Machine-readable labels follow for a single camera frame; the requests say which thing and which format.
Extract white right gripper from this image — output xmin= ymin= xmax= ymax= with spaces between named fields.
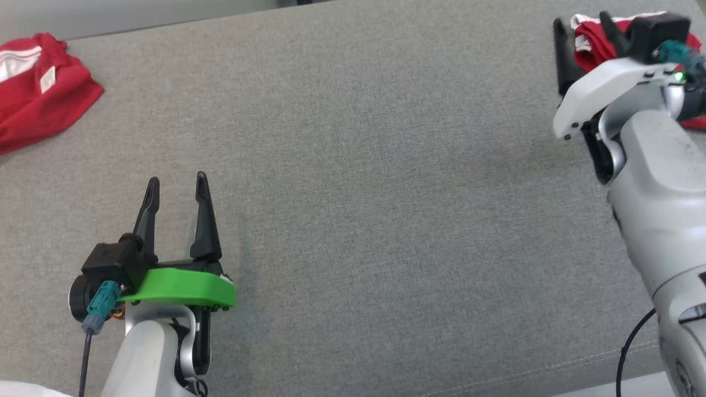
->
xmin=553 ymin=11 xmax=682 ymax=140

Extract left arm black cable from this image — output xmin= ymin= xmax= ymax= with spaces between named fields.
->
xmin=78 ymin=331 xmax=95 ymax=397

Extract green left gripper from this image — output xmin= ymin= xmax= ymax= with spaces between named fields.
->
xmin=119 ymin=171 xmax=237 ymax=375

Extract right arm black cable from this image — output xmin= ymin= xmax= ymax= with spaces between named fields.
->
xmin=616 ymin=308 xmax=658 ymax=397

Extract red shirt with white panels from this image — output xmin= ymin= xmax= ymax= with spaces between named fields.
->
xmin=0 ymin=32 xmax=104 ymax=156

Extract teal cable connector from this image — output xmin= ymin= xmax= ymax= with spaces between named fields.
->
xmin=652 ymin=40 xmax=702 ymax=75
xmin=82 ymin=280 xmax=122 ymax=335

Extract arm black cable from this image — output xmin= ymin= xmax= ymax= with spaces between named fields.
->
xmin=78 ymin=331 xmax=95 ymax=397
xmin=616 ymin=308 xmax=658 ymax=397

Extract red shorts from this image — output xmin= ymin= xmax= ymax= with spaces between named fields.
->
xmin=571 ymin=12 xmax=706 ymax=131

